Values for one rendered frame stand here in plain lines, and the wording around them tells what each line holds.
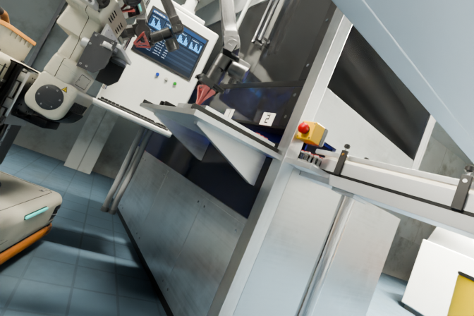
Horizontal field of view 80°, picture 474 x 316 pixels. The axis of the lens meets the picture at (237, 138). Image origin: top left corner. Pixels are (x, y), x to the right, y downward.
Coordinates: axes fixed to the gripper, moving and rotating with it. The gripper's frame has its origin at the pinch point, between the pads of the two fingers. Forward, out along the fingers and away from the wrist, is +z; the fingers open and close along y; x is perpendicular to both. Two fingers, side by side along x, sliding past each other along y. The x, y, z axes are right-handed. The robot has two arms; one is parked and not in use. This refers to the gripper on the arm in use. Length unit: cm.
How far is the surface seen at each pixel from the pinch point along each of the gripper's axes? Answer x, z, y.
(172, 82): 88, -20, 10
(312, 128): -19.6, -12.8, 34.5
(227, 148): -2.0, 7.7, 17.9
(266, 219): -11.3, 23.4, 42.5
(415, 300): 74, 32, 410
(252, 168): -1.5, 8.8, 32.7
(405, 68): -84, 9, -21
